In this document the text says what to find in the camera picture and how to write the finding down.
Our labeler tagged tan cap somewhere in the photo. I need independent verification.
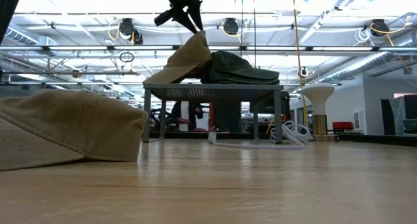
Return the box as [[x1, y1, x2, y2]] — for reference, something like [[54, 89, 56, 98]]
[[142, 30, 213, 85], [0, 89, 150, 172]]

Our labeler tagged black ceiling cord reel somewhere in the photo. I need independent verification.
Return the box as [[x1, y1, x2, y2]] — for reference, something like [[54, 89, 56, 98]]
[[369, 18, 387, 38], [222, 18, 240, 36], [117, 18, 144, 45]]

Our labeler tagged red bin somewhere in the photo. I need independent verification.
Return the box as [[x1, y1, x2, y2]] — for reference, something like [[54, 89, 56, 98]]
[[332, 121, 354, 133]]

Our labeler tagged grey cabinet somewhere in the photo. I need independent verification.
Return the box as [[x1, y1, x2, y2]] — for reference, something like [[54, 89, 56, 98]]
[[381, 94, 417, 136]]

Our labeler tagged grey perforated metal stand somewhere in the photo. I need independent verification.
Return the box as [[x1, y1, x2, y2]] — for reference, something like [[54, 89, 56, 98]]
[[142, 83, 284, 145]]

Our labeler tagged black hanging cable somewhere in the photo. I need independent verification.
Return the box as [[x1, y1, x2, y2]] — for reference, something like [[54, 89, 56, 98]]
[[252, 0, 258, 68]]

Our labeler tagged white lamp cable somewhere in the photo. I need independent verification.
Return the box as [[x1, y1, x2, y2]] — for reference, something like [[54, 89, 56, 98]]
[[207, 119, 314, 150]]

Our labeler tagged white mushroom lamp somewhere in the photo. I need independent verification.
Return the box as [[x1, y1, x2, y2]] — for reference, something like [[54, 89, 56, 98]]
[[300, 82, 339, 142]]

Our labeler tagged yellow hanging cord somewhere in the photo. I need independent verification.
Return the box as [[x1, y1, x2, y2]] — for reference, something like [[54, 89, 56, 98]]
[[291, 0, 309, 129]]

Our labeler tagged dark green cap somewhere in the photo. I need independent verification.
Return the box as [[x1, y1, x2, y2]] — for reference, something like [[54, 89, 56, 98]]
[[208, 50, 281, 81], [210, 74, 281, 85]]

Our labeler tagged person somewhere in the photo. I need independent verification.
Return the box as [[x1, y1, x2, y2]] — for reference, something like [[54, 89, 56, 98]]
[[169, 101, 205, 133]]

